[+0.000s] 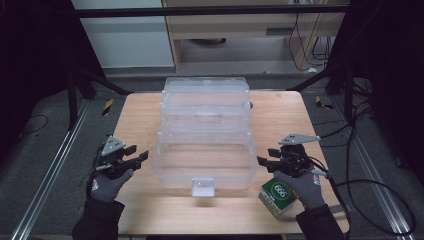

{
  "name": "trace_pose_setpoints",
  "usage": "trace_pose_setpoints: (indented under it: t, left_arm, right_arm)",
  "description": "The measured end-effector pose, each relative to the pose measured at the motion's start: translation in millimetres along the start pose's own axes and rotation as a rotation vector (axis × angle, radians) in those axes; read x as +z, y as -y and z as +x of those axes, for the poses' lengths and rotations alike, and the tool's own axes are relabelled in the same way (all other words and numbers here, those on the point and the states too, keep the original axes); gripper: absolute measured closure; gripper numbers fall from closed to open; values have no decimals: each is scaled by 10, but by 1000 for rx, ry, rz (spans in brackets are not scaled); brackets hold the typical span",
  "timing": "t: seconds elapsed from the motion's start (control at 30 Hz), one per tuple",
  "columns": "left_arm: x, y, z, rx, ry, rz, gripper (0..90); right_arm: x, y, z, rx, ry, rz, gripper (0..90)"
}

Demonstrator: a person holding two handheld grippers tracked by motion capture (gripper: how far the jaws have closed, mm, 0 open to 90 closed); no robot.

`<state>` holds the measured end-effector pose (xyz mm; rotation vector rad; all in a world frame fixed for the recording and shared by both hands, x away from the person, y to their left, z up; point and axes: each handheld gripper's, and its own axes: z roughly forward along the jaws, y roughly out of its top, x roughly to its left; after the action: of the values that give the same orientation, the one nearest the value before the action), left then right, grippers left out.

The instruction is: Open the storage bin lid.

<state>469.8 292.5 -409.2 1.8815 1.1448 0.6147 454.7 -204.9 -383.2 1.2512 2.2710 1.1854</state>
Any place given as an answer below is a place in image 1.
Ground dark curtain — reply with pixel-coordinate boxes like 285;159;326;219
328;0;424;186
0;0;105;164

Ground black horizontal frame bar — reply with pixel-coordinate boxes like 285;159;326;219
74;5;351;19

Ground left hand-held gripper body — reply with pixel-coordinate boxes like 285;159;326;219
95;135;134;180

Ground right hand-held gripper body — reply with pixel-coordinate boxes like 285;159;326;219
276;133;322;178

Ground black metal stand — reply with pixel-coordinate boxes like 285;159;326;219
287;63;356;125
64;63;134;131

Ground person's right hand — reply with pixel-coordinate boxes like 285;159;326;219
273;170;326;211

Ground grey tape strip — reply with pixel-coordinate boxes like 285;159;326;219
328;204;352;215

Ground person's left hand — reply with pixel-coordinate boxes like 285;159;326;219
87;169;135;204

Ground hanging desk cables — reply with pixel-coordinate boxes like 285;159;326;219
287;13;334;73

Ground thin black floor cable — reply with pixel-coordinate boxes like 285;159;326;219
19;114;50;136

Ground black floor cables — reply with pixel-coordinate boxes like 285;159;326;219
312;79;379;153

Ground aluminium floor rail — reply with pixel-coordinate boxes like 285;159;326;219
9;99;93;240
332;98;416;240

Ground white cabinet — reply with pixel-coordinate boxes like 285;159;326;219
71;0;175;69

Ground green white carton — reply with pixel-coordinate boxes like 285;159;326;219
258;178;298;220

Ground yellow black floor tape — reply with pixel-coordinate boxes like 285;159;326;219
101;98;115;117
314;95;334;111

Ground light wooden desk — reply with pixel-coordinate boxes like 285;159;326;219
162;0;348;72

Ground clear plastic storage box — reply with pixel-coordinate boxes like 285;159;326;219
152;76;259;198

